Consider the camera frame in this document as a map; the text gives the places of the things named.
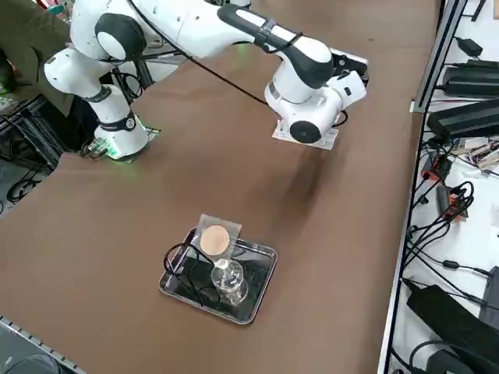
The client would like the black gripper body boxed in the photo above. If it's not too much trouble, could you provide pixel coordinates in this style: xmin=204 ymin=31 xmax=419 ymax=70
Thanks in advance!
xmin=331 ymin=52 xmax=370 ymax=79

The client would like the glass alcohol lamp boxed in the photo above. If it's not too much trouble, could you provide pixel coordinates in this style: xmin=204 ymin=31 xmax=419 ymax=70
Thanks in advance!
xmin=210 ymin=259 xmax=250 ymax=307

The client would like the steel tray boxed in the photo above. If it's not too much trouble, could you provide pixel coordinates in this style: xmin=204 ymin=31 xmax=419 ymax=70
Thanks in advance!
xmin=157 ymin=228 xmax=279 ymax=325

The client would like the white test tube rack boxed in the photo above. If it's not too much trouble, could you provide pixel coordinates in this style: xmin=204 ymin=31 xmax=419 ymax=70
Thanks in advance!
xmin=271 ymin=118 xmax=339 ymax=151

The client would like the small black power adapter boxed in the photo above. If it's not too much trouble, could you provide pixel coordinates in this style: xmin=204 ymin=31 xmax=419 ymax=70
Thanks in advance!
xmin=455 ymin=37 xmax=484 ymax=56

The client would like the black finned power supply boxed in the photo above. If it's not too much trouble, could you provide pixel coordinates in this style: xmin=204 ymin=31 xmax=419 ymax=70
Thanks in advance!
xmin=440 ymin=60 xmax=499 ymax=98
xmin=426 ymin=99 xmax=499 ymax=138

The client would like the orange black connector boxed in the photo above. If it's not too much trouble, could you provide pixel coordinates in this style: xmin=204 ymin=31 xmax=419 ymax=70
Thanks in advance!
xmin=423 ymin=153 xmax=453 ymax=181

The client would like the orange black adapter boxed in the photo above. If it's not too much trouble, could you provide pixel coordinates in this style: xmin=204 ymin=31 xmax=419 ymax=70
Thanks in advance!
xmin=436 ymin=186 xmax=475 ymax=221

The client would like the black iron tripod stand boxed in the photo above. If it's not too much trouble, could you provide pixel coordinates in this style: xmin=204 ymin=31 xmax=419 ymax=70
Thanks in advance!
xmin=163 ymin=242 xmax=223 ymax=309

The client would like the black fabric case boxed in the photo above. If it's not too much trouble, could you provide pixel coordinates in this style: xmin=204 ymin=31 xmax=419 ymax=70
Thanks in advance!
xmin=405 ymin=284 xmax=499 ymax=374

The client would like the person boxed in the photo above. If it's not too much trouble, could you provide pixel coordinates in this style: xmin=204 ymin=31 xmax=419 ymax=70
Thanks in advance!
xmin=0 ymin=0 xmax=75 ymax=114

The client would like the grey ridged conveyor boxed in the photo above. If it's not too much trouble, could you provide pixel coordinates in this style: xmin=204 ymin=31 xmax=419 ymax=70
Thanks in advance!
xmin=0 ymin=313 xmax=87 ymax=374

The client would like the aluminium frame post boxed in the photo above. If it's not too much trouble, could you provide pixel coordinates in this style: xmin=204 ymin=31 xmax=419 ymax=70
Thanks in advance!
xmin=410 ymin=0 xmax=469 ymax=115

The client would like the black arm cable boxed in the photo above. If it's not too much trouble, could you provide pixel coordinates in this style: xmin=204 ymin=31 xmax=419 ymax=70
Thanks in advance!
xmin=128 ymin=0 xmax=270 ymax=107

